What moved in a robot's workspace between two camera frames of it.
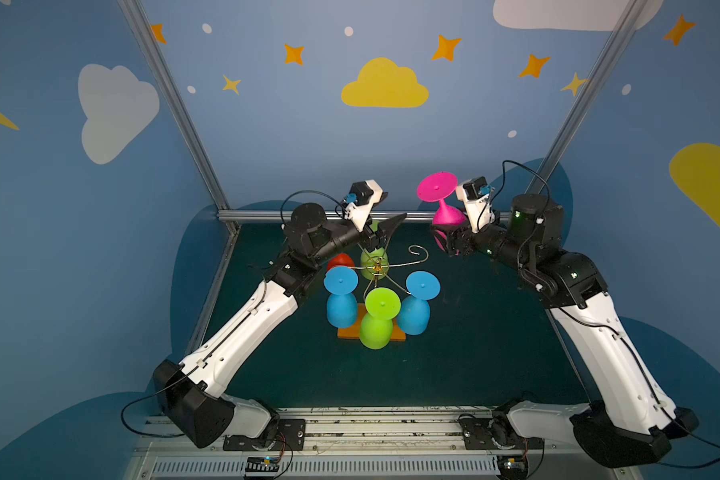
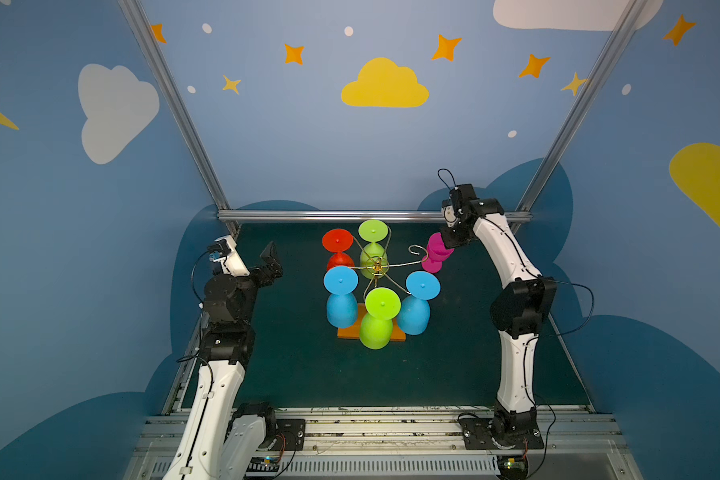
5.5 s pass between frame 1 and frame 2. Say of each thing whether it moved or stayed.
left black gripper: moved
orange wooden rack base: stayed
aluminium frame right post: stayed
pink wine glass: moved
